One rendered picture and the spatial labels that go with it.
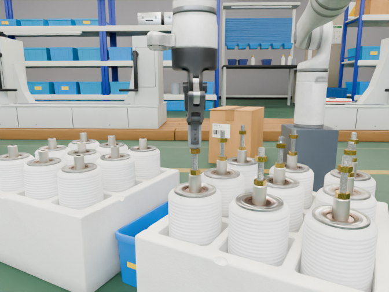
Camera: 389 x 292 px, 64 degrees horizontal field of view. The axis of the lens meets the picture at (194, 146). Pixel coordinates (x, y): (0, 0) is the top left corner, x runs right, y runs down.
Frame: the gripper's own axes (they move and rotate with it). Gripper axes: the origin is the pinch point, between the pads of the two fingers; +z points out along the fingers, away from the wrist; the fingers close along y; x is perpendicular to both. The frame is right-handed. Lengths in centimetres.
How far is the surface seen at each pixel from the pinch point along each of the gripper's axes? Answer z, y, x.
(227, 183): 10.5, 5.4, -6.7
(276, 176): 8.5, 2.9, -15.8
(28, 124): 24, 206, 124
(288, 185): 9.6, 1.1, -17.4
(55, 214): 17.7, 9.0, 28.3
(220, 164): 7.7, 8.9, -5.9
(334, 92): 6, 406, -230
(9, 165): 11, 23, 44
